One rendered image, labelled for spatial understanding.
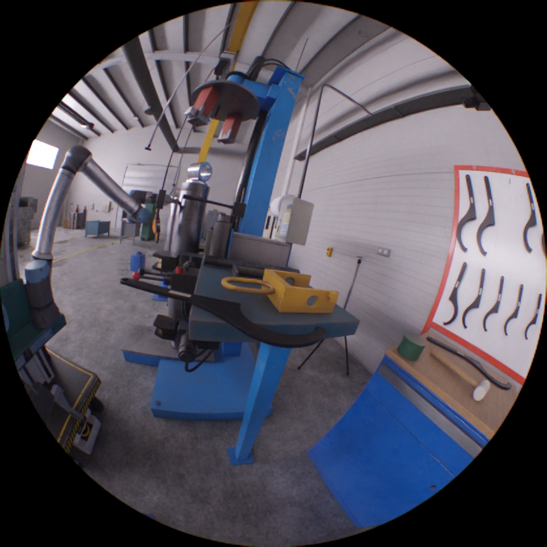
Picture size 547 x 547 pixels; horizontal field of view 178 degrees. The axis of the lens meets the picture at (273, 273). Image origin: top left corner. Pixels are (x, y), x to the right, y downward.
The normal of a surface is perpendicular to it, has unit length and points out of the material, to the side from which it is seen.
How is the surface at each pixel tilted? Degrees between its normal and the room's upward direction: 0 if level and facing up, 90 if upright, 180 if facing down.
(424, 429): 90
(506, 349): 90
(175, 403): 0
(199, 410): 0
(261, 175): 90
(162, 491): 0
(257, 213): 90
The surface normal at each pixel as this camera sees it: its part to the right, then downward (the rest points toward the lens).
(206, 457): 0.22, -0.95
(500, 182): -0.92, -0.12
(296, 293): 0.32, 0.28
